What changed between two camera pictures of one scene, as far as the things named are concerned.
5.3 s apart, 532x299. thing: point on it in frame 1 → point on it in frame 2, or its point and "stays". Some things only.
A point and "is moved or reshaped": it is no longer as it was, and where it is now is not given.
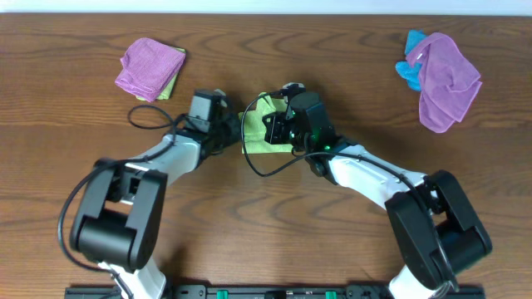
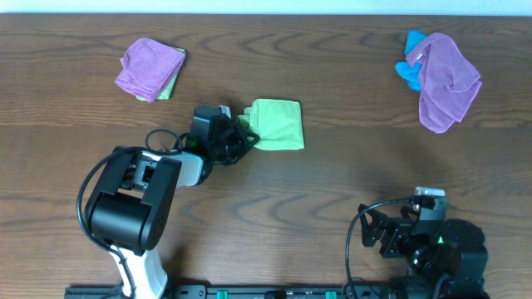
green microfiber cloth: x=254 y=131 is moved or reshaped
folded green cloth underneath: x=168 y=94 stays
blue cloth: x=409 y=73 stays
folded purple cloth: x=149 y=66 stays
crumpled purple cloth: x=449 y=84 stays
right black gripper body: x=298 y=140 → x=400 y=243
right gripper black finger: x=278 y=128 → x=371 y=223
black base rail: x=266 y=292 stays
